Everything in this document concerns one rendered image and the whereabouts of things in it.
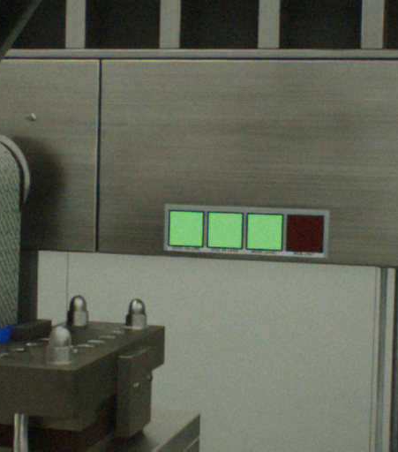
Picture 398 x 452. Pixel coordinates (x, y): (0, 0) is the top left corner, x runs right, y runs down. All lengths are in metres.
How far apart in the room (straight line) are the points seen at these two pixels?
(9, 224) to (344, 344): 2.52
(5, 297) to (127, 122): 0.32
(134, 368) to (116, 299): 2.67
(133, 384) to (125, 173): 0.35
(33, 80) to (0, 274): 0.33
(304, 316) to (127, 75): 2.42
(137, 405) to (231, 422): 2.60
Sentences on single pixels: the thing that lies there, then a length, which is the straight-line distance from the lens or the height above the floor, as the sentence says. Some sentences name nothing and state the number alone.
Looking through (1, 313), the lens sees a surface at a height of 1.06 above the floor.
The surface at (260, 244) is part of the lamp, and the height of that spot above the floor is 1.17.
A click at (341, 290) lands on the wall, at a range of 3.95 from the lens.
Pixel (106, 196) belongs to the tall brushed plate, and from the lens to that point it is 1.66.
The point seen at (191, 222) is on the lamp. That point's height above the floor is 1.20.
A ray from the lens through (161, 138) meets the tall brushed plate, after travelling 1.64.
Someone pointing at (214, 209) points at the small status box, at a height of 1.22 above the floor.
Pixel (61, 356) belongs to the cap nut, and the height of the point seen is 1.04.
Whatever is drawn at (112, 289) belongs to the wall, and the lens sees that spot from 4.14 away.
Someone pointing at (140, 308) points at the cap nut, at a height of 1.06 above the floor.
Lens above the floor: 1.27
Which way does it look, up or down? 3 degrees down
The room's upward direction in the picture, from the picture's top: 2 degrees clockwise
